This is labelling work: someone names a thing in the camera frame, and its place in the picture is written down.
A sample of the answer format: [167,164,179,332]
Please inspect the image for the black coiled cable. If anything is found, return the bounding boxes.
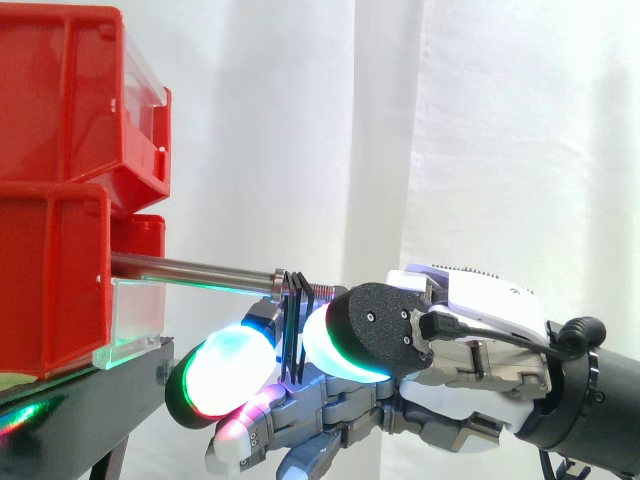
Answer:
[547,316,608,359]

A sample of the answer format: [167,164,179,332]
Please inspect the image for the thin black cable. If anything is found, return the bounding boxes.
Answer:
[418,308,572,360]

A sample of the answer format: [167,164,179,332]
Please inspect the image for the red bin with metal rod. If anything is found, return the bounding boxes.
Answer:
[0,181,175,380]

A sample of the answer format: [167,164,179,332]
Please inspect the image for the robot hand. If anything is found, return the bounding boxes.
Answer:
[164,262,554,477]

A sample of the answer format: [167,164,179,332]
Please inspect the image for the black stand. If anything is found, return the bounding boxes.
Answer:
[0,336,177,480]

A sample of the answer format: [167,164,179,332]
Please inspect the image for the metal rod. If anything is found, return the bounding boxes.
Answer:
[110,251,349,305]

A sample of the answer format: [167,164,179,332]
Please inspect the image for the red bin with clear plate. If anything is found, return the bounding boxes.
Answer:
[0,5,173,214]

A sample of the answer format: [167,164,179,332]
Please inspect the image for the thin dark loops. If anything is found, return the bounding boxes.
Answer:
[278,270,317,387]

